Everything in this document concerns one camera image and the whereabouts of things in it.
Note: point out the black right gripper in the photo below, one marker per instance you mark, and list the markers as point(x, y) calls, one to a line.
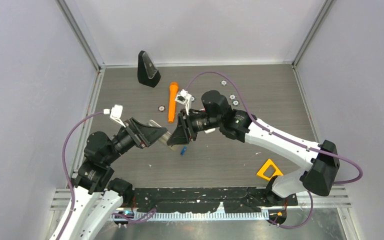
point(180, 136)

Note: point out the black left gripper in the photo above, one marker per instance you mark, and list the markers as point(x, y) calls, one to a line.
point(149, 134)

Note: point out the blue battery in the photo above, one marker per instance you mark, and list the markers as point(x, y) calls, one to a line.
point(183, 150)

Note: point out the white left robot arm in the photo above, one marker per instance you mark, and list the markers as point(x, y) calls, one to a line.
point(95, 195)

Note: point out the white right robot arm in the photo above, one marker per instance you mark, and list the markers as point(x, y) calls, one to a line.
point(318, 166)

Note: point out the black wedge stand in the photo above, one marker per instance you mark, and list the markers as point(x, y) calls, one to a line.
point(147, 73)

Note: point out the poker chip right lower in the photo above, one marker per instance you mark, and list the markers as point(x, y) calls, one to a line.
point(235, 103)

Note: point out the poker chip right upper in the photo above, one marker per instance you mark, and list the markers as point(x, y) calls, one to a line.
point(232, 97)

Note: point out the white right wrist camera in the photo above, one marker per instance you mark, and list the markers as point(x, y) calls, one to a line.
point(184, 98)

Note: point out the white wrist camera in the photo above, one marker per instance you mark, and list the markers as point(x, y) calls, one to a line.
point(184, 98)
point(115, 114)

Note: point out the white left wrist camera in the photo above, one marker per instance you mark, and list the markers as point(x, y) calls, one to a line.
point(115, 114)

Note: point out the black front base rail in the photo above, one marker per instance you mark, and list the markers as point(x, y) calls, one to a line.
point(200, 200)

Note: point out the yellow triangular frame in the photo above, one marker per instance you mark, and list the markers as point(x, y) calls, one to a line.
point(269, 170)

